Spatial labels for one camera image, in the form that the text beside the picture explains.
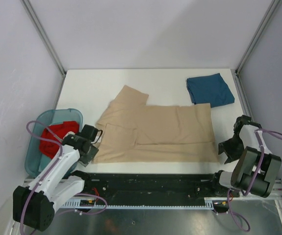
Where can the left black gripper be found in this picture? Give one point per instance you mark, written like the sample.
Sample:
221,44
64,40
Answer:
84,160

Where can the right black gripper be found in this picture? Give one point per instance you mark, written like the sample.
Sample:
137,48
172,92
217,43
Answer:
224,146

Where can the beige t shirt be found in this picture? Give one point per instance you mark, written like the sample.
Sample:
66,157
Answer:
136,132

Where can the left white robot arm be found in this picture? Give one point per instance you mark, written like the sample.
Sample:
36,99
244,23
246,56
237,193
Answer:
36,204

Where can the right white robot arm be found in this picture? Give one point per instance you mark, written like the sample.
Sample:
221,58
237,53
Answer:
257,167

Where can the red t shirt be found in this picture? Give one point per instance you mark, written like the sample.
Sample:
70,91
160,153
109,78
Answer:
55,139

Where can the teal plastic bin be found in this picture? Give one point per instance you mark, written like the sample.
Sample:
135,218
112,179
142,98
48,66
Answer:
40,152

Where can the folded blue t shirt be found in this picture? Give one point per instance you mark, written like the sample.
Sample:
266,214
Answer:
210,89

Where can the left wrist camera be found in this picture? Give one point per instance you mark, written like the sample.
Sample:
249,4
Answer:
91,133

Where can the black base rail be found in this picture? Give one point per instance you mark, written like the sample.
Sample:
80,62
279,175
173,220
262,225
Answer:
119,187

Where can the white cable duct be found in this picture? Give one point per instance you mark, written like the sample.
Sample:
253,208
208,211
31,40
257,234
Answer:
89,203

